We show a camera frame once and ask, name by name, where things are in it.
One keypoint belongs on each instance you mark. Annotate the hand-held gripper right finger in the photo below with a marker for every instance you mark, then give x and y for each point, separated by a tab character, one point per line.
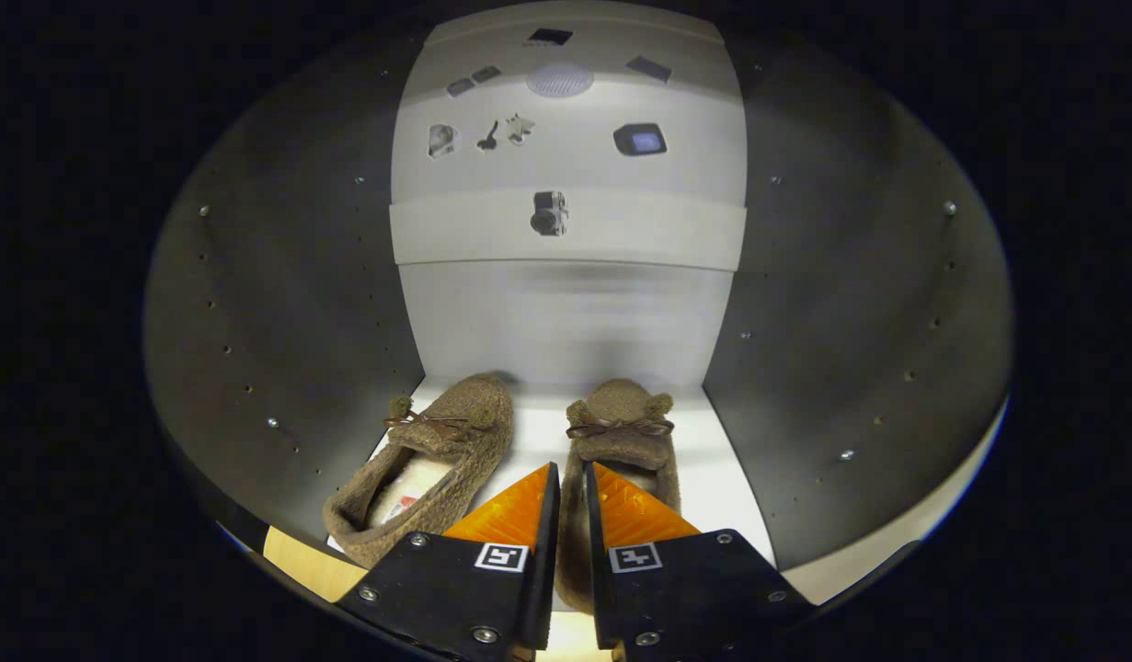
598	570

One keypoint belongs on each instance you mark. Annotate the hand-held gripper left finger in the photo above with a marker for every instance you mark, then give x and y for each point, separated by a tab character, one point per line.
544	570

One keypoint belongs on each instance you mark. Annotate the brown fuzzy shoe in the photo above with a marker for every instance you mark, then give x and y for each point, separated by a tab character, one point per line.
464	432
621	441

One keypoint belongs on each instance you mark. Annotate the dark grey shoe cabinet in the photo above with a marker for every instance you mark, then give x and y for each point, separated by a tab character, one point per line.
280	276

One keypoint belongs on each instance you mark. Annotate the white cabinet shelf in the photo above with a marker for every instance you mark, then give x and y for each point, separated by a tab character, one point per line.
538	432

